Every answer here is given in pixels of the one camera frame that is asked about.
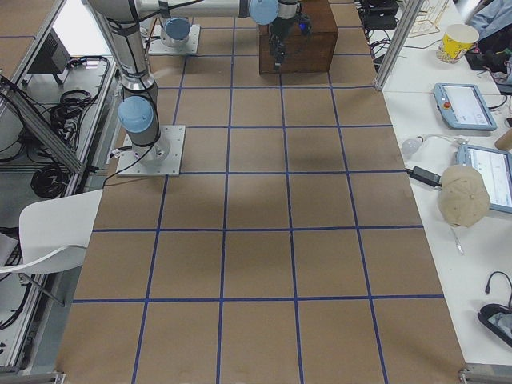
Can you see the aluminium frame post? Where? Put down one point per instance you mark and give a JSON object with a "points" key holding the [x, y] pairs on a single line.
{"points": [[401, 33]]}

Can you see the teach pendant tablet far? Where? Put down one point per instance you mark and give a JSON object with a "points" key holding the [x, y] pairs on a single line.
{"points": [[462, 107]]}

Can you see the teach pendant tablet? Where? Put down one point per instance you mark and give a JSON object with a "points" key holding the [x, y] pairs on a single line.
{"points": [[462, 107], [495, 168]]}

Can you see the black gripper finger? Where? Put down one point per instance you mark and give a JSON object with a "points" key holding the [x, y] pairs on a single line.
{"points": [[272, 45], [280, 53]]}

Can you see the dark wooden drawer cabinet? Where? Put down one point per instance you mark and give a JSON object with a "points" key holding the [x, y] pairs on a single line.
{"points": [[304, 54]]}

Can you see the white plastic chair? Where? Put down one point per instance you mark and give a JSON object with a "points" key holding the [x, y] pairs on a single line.
{"points": [[54, 234]]}

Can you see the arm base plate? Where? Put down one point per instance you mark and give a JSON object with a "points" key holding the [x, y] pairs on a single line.
{"points": [[161, 44], [164, 157]]}

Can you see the white light bulb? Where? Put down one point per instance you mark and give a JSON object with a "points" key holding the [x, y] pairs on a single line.
{"points": [[411, 145]]}

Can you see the popcorn paper cup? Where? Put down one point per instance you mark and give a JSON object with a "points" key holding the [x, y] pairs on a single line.
{"points": [[456, 41]]}

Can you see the teach pendant tablet near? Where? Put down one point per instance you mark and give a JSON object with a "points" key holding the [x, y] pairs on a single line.
{"points": [[495, 168]]}

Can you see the black glasses case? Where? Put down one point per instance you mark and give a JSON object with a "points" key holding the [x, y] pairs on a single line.
{"points": [[497, 319]]}

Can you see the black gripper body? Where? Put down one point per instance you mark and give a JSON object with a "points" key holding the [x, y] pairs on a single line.
{"points": [[279, 29]]}

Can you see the beige cap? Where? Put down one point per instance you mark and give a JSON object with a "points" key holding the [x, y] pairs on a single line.
{"points": [[463, 199]]}

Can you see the gold wire rack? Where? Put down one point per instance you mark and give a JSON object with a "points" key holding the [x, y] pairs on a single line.
{"points": [[428, 18]]}

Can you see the black power brick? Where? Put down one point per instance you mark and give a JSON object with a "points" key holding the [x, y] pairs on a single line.
{"points": [[424, 176]]}

